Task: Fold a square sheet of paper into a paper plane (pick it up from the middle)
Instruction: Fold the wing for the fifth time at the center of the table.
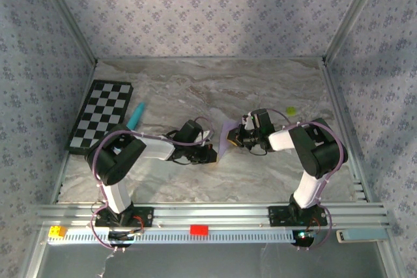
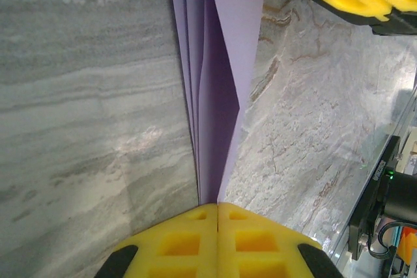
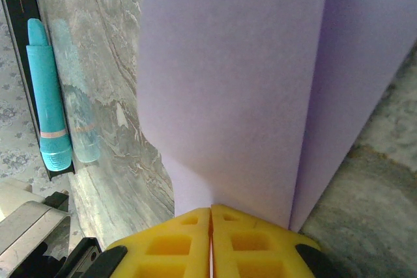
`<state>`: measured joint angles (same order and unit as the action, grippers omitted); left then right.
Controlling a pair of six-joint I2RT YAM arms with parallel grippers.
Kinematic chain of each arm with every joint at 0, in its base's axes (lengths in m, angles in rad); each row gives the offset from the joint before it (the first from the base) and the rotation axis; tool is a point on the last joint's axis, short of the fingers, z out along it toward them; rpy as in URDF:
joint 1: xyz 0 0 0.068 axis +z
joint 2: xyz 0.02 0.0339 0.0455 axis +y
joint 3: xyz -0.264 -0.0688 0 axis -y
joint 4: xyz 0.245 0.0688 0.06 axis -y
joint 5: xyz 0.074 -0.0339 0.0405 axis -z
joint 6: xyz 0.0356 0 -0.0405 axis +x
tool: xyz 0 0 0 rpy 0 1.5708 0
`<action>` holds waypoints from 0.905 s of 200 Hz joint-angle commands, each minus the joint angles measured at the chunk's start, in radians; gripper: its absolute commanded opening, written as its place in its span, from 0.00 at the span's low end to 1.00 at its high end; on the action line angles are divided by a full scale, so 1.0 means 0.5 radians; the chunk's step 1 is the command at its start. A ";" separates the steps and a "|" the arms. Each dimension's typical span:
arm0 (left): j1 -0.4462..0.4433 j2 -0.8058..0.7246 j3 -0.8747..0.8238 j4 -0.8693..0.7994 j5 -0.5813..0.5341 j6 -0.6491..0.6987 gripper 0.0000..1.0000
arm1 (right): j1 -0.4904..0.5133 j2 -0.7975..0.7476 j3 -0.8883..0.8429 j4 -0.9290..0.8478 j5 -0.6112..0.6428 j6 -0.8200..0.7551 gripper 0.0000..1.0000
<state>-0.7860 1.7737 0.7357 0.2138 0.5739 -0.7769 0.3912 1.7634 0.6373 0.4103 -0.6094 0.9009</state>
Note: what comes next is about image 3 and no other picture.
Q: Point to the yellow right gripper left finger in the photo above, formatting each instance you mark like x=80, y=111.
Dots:
x=169, y=245

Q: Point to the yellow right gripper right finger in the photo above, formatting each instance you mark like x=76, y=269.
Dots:
x=257, y=245

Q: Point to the teal toy microphone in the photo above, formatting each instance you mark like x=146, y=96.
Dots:
x=45, y=95

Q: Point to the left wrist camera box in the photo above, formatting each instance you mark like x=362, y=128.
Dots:
x=26, y=226

